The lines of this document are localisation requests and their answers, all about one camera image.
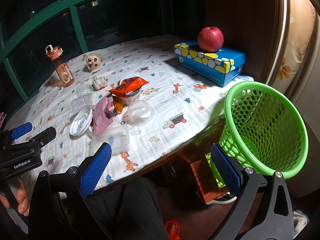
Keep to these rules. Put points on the floral pillow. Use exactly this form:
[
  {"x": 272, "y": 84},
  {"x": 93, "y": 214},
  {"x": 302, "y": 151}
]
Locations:
[{"x": 302, "y": 22}]

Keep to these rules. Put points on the clear plastic dome lid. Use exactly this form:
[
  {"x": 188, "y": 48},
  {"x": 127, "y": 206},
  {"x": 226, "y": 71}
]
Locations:
[{"x": 139, "y": 113}]

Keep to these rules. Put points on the green mesh trash basket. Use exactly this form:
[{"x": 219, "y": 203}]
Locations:
[{"x": 264, "y": 130}]

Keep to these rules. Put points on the orange peel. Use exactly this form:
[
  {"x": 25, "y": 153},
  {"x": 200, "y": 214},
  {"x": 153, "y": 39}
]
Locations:
[{"x": 118, "y": 104}]

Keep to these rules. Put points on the jelly cup with label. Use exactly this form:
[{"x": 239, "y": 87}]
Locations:
[{"x": 131, "y": 99}]

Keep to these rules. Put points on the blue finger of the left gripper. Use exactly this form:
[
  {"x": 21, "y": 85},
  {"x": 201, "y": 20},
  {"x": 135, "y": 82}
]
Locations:
[
  {"x": 42, "y": 139},
  {"x": 21, "y": 130}
]

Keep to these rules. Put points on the orange water bottle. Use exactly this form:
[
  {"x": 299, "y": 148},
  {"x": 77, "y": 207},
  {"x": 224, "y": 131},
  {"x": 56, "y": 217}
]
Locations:
[{"x": 61, "y": 66}]

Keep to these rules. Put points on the orange snack wrapper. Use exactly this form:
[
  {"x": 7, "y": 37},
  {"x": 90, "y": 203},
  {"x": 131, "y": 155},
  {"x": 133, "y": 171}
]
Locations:
[{"x": 128, "y": 87}]

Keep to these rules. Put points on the green window frame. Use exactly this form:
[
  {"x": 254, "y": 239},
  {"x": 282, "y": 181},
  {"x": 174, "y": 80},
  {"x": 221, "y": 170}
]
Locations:
[{"x": 24, "y": 66}]

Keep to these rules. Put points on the red object on floor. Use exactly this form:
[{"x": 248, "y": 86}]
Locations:
[{"x": 173, "y": 229}]

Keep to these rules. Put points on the person's left hand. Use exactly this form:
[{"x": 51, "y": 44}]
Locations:
[{"x": 21, "y": 196}]

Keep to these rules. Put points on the person's dark trouser leg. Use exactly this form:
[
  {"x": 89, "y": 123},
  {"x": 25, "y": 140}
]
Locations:
[{"x": 131, "y": 211}]

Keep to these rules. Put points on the red apple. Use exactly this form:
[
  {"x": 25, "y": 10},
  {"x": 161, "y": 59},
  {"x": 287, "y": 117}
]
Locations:
[{"x": 210, "y": 39}]

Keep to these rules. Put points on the pink snack wrapper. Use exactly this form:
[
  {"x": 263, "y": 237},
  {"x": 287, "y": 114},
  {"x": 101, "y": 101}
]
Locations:
[{"x": 103, "y": 113}]

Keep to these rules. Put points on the white round plastic lid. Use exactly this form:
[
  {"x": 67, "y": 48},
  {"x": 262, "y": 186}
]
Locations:
[{"x": 81, "y": 122}]

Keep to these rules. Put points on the small plush strawberry toy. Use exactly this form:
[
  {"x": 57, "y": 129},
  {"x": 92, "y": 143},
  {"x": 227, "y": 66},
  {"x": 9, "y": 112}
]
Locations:
[{"x": 92, "y": 62}]

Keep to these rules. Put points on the blue yellow tissue box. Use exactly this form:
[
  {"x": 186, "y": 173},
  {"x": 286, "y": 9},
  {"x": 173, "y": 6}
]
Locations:
[{"x": 221, "y": 66}]

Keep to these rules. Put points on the white paper ball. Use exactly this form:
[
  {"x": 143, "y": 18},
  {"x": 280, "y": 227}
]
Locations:
[{"x": 99, "y": 82}]

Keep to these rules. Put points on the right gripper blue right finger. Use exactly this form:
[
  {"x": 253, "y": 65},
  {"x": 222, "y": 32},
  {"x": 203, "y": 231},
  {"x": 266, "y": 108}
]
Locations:
[{"x": 229, "y": 169}]

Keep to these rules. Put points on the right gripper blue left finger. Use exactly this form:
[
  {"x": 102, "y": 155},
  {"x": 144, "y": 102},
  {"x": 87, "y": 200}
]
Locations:
[{"x": 95, "y": 168}]

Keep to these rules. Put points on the clear plastic cup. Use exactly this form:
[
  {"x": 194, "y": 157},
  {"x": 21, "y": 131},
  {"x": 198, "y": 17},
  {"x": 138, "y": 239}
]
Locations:
[{"x": 84, "y": 91}]

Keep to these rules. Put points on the orange box under table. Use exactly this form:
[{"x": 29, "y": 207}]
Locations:
[{"x": 206, "y": 186}]

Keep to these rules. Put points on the white cartoon print tablecloth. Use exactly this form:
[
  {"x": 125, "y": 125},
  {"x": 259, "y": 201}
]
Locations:
[{"x": 184, "y": 102}]

